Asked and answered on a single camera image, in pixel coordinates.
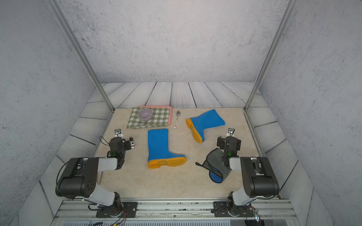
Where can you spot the left aluminium frame post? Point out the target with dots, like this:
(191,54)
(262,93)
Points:
(62,21)

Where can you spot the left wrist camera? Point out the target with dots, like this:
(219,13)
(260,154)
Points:
(118,133)

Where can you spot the metal spoon white handle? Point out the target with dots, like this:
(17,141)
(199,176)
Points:
(178,113)

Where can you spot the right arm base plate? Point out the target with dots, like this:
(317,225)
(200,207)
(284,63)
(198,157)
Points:
(225,209)

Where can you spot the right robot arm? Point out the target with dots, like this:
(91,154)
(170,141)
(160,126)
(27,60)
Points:
(258,178)

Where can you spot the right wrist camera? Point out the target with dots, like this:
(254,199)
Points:
(230,132)

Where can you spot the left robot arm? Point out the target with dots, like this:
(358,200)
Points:
(79,179)

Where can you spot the blue rubber boot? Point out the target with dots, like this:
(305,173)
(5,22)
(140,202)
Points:
(207,120)
(159,154)

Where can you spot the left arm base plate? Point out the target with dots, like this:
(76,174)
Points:
(126,209)

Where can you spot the pink tray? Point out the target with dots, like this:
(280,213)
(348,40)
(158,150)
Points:
(160,106)

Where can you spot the right aluminium frame post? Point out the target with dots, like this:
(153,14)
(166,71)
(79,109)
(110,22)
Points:
(271,52)

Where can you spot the green checkered cloth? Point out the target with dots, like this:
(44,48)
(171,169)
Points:
(159,119)

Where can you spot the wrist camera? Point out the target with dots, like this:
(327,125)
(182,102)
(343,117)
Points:
(230,132)
(118,133)

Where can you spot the purple bowl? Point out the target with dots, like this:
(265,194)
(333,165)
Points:
(145,114)

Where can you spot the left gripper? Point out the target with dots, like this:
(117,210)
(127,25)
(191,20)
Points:
(128,146)

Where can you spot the grey blue cleaning cloth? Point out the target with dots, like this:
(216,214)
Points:
(214,164)

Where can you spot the aluminium frame post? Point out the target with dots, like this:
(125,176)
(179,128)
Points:
(271,52)
(62,21)

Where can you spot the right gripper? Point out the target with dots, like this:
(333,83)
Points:
(222,142)

